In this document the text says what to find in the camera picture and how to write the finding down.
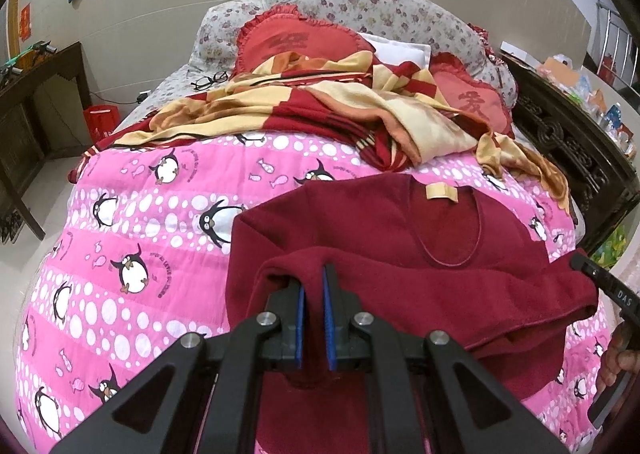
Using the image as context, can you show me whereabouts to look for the black eyeglasses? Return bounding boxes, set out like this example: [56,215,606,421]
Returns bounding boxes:
[189,70,230,93]

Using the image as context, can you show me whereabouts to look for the person's right hand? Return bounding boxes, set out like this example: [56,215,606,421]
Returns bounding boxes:
[595,321,634,391]

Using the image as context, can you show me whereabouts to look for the red waste bin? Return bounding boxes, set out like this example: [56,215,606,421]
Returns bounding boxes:
[82,104,121,143]

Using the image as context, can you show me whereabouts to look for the red and yellow blanket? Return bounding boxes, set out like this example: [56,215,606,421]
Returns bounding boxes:
[82,51,573,212]

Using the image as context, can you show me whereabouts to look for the red heart-shaped pillow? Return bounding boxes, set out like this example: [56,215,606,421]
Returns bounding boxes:
[232,4,377,76]
[427,51,516,140]

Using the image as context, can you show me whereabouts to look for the white pillow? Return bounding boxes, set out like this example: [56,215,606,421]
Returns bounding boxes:
[357,31,433,68]

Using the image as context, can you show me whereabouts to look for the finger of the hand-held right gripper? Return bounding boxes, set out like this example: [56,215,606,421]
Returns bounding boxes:
[570,249,618,296]

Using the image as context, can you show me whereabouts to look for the dark wooden table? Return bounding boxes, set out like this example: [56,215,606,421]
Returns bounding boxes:
[0,41,94,242]

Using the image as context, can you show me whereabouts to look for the dark shoes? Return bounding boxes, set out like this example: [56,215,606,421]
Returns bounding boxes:
[0,206,24,245]

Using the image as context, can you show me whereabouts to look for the pile of assorted packets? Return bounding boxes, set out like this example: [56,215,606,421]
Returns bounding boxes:
[537,54,640,160]

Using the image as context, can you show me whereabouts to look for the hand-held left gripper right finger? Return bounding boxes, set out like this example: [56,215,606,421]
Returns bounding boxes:
[322,264,571,454]

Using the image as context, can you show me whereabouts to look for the grey floral bed sheet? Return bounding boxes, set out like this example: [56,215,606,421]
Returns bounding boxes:
[120,61,242,128]

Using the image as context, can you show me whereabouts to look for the black cable with charger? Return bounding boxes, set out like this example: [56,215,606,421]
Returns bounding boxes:
[90,89,151,105]

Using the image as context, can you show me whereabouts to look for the pink penguin print blanket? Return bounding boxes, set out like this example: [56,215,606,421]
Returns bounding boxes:
[12,131,618,454]

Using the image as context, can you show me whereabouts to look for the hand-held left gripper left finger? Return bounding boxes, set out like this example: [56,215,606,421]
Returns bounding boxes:
[50,279,307,454]

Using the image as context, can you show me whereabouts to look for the green patterned bag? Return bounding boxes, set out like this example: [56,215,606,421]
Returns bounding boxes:
[590,224,630,270]

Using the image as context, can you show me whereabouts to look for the dark red sweater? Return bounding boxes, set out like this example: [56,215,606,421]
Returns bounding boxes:
[225,174,601,454]

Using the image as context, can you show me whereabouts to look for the metal railing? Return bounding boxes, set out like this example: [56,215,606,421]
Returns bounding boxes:
[595,0,640,81]

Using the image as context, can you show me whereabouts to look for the dark carved wooden cabinet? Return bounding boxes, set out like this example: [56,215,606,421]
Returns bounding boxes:
[502,51,640,255]

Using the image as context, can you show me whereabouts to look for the red frilly cushion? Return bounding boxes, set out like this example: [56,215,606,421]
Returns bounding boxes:
[470,23,499,55]

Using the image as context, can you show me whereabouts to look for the green and black tool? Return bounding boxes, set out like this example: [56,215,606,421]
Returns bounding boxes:
[0,40,56,82]

